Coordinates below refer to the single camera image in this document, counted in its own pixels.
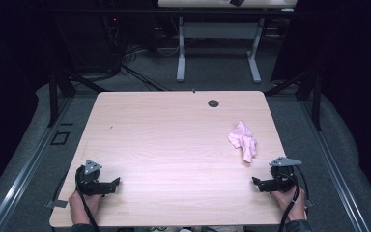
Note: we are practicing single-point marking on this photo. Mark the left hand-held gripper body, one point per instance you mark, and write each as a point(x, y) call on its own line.
point(88, 183)

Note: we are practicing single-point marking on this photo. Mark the aluminium floor rail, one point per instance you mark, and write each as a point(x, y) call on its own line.
point(29, 167)
point(335, 167)

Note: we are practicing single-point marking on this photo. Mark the dark equipment tower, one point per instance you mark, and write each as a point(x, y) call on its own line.
point(108, 45)

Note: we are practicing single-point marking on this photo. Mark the dark round table grommet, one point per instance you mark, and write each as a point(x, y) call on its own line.
point(213, 103)

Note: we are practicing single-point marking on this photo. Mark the pink cloth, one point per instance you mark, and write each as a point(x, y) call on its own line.
point(244, 141)

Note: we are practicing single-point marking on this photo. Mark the black metal stand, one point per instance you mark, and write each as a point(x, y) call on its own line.
point(53, 96)
point(316, 103)

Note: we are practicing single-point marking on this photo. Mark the person's left hand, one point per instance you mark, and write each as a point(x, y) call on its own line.
point(87, 203)

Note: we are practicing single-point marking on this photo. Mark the white desk with grey legs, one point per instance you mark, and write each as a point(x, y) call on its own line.
point(219, 30)

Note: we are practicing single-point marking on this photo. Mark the black object on white desk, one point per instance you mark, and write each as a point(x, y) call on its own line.
point(236, 2)

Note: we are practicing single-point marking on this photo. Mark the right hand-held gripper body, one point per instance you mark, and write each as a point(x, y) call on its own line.
point(281, 180)

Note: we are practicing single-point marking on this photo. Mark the person's right hand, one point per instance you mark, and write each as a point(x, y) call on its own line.
point(291, 204)

